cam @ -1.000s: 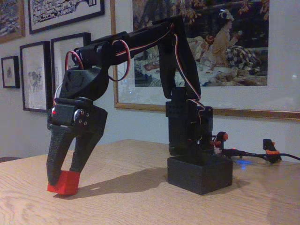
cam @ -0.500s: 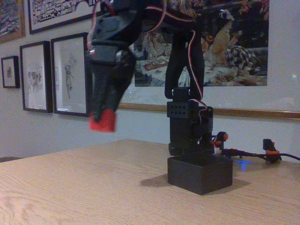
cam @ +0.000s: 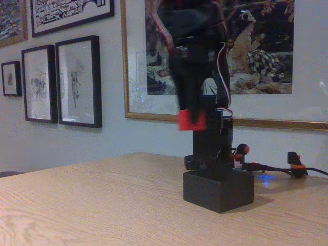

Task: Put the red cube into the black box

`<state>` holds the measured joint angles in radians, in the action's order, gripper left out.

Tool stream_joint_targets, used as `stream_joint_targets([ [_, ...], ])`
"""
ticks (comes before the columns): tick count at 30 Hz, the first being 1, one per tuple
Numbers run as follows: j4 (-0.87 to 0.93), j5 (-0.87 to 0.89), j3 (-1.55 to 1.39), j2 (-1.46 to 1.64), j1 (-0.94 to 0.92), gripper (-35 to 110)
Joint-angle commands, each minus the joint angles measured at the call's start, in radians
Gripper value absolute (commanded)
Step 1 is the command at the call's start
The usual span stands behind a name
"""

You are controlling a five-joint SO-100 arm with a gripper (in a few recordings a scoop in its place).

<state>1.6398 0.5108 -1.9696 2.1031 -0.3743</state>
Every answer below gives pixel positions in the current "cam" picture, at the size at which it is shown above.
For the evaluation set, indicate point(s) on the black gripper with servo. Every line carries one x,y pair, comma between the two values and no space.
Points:
185,77

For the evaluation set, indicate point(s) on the red cube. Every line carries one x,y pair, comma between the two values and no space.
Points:
187,123

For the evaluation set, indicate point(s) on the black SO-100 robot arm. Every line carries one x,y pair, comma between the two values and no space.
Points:
207,143

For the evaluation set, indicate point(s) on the black box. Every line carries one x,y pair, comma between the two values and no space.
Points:
217,194

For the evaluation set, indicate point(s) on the black orange table clamp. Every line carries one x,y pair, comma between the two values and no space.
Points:
242,151
296,164

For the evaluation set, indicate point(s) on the motor controller board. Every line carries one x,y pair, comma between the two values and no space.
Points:
238,164

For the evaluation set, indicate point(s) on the black framed figure drawing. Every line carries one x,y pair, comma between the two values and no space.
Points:
79,82

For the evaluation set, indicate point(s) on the large gold framed painting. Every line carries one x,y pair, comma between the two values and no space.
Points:
307,77

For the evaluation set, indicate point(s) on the black framed cityscape print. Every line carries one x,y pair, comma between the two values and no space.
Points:
74,12

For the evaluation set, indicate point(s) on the black framed sketch drawing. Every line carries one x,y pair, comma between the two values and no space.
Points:
38,84

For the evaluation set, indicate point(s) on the small black framed picture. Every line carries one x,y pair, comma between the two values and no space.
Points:
10,78

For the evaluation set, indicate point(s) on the wooden framed colourful picture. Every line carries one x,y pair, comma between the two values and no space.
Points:
12,20

